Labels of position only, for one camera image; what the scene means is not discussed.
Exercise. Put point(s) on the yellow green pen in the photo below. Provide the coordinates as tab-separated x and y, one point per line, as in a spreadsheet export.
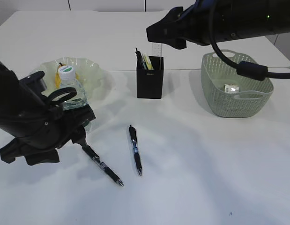
147	61

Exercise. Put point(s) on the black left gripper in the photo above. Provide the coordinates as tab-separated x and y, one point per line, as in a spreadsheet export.
38	141

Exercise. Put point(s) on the clear water bottle green label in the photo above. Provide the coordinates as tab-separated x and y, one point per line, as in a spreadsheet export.
68	79

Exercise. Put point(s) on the pale green wavy glass plate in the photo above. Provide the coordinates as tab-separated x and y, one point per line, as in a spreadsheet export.
90	75

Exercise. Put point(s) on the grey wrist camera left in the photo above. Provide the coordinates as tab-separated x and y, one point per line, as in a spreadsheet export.
35	82

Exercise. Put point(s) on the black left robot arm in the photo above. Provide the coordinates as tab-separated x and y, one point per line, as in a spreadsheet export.
18	103

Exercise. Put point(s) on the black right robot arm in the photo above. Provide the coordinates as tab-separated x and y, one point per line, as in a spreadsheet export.
233	20

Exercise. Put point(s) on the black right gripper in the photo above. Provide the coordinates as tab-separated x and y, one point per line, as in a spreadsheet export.
182	25

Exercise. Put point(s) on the green plastic woven basket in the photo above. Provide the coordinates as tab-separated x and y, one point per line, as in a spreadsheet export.
252	95

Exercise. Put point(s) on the clear plastic ruler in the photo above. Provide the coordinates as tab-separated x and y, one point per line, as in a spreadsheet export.
157	56

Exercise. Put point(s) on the black square pen holder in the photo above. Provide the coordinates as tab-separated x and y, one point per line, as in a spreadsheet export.
149	83

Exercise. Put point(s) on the yellow pear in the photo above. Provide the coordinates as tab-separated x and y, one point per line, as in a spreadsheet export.
57	79

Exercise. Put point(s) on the black pen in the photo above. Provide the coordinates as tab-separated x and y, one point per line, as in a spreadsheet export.
137	159
103	166
140	59

